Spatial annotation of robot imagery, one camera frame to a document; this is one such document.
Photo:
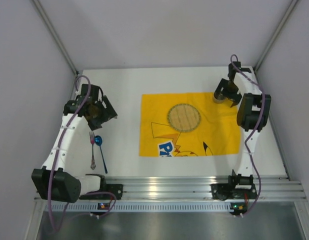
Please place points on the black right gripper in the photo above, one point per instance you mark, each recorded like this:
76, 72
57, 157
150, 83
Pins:
227, 91

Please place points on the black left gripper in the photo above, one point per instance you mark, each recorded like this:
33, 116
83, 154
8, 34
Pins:
104, 115

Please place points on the small grey ceramic cup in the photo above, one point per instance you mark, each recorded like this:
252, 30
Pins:
218, 98

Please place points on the blue metal spoon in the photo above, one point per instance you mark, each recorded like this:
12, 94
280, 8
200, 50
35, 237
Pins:
98, 141

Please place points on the yellow Pikachu cloth placemat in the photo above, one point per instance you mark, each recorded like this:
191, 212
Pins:
217, 134

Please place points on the pink metal fork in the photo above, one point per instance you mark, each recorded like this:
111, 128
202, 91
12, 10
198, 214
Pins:
92, 142

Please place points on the round woven bamboo plate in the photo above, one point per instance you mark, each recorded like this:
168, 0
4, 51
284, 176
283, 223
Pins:
184, 117

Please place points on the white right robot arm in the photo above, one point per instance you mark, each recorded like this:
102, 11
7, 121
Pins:
252, 116

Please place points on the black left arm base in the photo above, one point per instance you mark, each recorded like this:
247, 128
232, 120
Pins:
111, 191

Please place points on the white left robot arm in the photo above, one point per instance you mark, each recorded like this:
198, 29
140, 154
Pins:
70, 172

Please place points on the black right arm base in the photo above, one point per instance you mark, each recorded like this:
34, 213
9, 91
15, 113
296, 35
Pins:
225, 191

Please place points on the slotted grey cable duct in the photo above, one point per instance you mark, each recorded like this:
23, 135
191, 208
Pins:
150, 207

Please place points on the aluminium mounting rail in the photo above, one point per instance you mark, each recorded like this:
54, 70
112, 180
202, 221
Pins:
199, 188

